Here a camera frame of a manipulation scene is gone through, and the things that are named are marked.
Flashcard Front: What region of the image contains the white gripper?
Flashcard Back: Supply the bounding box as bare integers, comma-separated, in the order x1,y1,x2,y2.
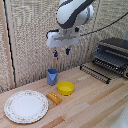
45,28,81,59

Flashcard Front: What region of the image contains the yellow bowl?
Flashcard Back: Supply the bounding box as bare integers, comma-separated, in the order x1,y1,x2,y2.
56,80,76,97

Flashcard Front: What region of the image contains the blue plastic cup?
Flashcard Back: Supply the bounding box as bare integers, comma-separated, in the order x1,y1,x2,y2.
46,68,59,86

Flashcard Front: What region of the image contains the orange yellow block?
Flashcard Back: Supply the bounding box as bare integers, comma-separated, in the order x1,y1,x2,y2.
45,92,63,105

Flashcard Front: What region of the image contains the black toaster oven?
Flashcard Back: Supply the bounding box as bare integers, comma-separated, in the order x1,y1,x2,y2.
92,37,128,80

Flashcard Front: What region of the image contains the white floral-rimmed plate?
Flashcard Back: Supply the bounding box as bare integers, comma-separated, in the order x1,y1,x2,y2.
3,90,50,125

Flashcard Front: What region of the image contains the black wire oven rack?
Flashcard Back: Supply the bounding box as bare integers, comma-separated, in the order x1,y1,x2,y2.
79,63,112,85

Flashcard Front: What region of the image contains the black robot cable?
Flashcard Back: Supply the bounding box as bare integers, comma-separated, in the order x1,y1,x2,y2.
79,11,128,37

